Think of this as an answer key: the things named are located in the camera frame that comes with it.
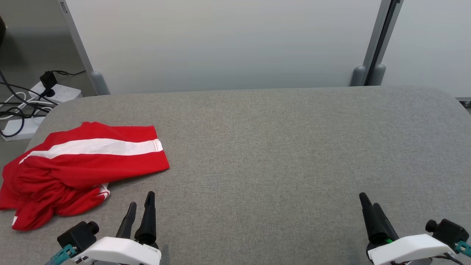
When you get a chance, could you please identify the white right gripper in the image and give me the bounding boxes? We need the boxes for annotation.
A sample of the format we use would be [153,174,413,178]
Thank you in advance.
[359,192,457,265]

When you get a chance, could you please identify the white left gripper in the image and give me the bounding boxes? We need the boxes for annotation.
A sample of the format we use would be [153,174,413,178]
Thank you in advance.
[73,191,162,265]

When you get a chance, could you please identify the red shorts with white stripe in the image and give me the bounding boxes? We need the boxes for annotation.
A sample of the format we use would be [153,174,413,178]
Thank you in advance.
[19,121,170,186]

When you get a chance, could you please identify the red Bulls basketball jersey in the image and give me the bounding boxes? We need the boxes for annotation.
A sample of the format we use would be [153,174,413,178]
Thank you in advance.
[0,156,111,232]

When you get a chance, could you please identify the black power adapter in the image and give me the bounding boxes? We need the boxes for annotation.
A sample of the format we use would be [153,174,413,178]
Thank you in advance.
[39,71,58,98]

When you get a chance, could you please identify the narrow white partition panel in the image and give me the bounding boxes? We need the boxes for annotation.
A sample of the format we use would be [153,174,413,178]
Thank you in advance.
[381,0,471,99]

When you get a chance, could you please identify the wide white partition panel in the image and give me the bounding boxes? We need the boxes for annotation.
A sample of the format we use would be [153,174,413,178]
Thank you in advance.
[64,0,383,95]

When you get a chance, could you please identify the white floor cable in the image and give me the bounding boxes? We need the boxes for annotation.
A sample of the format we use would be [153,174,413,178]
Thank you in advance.
[0,92,56,119]

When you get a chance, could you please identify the black floor cable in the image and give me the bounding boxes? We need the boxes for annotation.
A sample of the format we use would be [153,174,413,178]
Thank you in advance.
[0,70,56,138]

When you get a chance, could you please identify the grey double partition post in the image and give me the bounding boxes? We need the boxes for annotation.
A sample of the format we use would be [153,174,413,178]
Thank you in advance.
[350,0,404,87]

